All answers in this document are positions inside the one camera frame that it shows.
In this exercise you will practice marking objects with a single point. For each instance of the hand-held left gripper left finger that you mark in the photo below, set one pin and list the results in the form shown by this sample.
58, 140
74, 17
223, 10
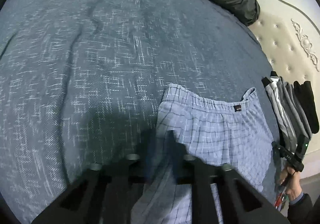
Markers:
146, 164

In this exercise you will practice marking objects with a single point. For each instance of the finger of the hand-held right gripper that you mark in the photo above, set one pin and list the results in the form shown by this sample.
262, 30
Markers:
280, 151

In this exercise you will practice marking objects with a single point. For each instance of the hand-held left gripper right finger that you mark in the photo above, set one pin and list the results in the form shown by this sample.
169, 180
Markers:
176, 161

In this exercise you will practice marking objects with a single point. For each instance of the light blue plaid shorts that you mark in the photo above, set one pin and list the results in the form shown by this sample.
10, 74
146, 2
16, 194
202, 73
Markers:
220, 128

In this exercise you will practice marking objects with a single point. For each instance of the person's right forearm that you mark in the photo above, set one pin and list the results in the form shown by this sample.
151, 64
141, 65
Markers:
303, 209

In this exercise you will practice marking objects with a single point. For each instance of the stack of folded clothes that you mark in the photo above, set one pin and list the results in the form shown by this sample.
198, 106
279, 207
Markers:
290, 111

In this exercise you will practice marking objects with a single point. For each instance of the person's right hand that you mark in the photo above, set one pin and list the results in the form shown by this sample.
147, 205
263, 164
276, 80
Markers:
293, 186

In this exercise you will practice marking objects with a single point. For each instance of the colourful bag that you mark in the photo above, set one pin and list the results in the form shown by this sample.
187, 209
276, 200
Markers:
280, 199

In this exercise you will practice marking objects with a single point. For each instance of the cream tufted headboard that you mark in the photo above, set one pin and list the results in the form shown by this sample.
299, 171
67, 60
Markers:
282, 53

